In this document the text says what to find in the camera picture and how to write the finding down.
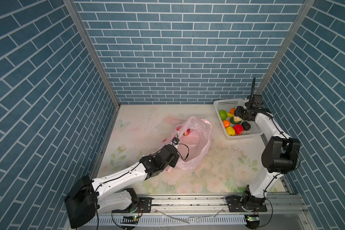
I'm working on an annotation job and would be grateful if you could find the dark green fruit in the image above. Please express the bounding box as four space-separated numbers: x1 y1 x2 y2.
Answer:
229 117 242 125

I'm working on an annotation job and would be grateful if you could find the red fruit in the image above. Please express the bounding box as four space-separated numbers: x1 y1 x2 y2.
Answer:
233 124 244 135

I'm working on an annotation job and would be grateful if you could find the light green fruit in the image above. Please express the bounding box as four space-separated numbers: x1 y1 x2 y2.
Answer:
219 110 228 121

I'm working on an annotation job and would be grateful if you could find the orange tangerine in basket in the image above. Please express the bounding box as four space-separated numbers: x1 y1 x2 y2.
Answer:
230 108 236 115

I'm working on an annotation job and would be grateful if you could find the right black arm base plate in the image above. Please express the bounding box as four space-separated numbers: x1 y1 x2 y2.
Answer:
225 195 267 212

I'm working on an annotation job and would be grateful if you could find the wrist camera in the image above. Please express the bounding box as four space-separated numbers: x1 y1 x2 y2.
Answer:
245 94 263 109
171 137 180 145

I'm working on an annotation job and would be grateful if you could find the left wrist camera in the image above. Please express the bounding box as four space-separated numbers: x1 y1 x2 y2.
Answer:
171 137 180 145

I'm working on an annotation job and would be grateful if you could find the yellow lemon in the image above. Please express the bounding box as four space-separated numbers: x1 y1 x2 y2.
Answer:
225 126 236 136

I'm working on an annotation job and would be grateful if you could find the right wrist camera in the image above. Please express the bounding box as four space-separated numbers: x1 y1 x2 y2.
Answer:
245 94 263 109

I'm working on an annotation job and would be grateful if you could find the pink plastic bag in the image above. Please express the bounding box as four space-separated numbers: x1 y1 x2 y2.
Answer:
160 117 212 171

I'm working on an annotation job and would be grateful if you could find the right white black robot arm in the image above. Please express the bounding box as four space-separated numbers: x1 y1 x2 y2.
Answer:
235 106 301 210

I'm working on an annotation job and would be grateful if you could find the dark avocado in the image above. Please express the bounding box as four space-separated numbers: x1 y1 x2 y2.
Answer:
241 121 251 131

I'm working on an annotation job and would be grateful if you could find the white plastic basket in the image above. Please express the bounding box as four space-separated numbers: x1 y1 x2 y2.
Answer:
214 99 263 140

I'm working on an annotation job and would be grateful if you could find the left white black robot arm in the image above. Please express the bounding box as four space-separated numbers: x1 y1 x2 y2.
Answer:
64 143 181 229

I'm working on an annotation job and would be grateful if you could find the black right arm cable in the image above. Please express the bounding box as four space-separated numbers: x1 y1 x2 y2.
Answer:
249 77 257 97

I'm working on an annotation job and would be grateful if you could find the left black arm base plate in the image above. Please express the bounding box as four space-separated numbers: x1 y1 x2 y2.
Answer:
112 197 152 213

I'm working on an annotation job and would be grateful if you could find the aluminium front rail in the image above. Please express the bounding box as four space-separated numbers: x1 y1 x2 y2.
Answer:
97 193 307 215

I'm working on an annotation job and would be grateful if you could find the white garlic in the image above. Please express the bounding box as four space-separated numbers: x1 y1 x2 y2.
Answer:
233 116 242 123

